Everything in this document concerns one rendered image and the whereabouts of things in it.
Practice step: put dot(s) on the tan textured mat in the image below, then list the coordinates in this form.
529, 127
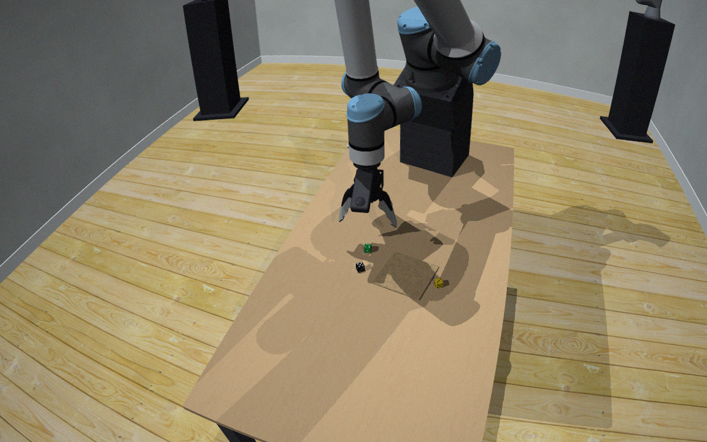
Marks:
406, 275

